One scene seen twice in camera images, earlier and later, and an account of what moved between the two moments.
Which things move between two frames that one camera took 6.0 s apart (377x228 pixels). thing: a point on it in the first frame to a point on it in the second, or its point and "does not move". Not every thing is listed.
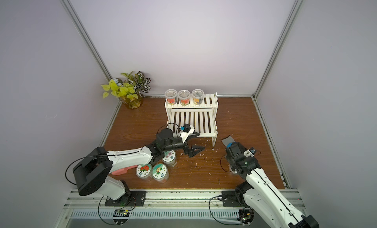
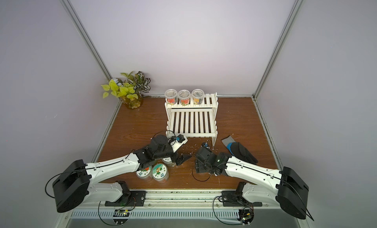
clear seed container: x=184 y=96 does not move
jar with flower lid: x=170 y=158 does not move
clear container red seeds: x=171 y=96 does not move
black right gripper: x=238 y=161 to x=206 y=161
